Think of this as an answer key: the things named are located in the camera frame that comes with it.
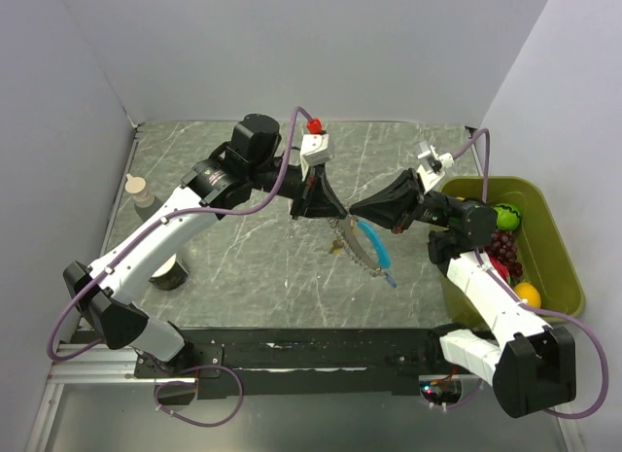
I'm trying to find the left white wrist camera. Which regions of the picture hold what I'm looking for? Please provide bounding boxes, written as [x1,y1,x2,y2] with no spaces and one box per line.
[299,118,335,179]

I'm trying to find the purple toy grapes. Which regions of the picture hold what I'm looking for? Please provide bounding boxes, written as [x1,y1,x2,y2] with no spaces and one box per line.
[485,229,523,283]

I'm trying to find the yellow toy lemon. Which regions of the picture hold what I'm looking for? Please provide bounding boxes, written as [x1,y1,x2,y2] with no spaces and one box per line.
[514,282,541,308]

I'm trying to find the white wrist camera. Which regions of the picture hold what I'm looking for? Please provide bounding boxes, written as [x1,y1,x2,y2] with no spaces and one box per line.
[299,118,335,179]
[415,141,455,193]

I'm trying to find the grey bottle beige cap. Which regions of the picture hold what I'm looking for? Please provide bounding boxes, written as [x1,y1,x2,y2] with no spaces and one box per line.
[124,173,163,223]

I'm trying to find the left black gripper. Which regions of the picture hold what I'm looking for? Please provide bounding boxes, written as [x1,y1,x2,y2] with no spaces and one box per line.
[250,160,347,221]

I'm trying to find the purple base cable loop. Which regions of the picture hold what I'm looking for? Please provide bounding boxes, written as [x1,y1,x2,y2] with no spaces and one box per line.
[154,363,245,429]

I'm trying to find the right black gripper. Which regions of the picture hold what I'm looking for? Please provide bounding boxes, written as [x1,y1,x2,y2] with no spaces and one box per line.
[349,168,459,234]

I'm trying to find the green toy watermelon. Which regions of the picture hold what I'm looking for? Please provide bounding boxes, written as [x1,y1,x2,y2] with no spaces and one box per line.
[493,203,522,231]

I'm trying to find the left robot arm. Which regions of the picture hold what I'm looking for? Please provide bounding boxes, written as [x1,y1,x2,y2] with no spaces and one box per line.
[63,108,347,376]

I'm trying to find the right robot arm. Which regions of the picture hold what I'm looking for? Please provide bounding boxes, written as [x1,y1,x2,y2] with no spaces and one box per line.
[350,169,576,418]

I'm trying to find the light blue key handle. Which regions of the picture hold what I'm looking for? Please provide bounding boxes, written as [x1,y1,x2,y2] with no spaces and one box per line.
[357,220,391,269]

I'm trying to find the red toy fruit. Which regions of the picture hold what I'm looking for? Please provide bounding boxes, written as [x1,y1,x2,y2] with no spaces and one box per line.
[489,256,511,283]

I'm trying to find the black paper cup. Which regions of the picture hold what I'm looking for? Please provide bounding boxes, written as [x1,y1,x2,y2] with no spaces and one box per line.
[149,255,190,291]

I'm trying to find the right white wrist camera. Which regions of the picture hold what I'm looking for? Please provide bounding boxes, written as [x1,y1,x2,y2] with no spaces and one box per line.
[415,141,455,193]

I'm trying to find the metal keyring with small rings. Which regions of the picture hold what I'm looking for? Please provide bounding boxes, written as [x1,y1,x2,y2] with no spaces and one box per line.
[328,216,382,277]

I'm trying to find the olive green plastic bin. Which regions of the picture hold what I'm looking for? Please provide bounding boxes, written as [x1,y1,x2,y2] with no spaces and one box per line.
[440,176,585,330]

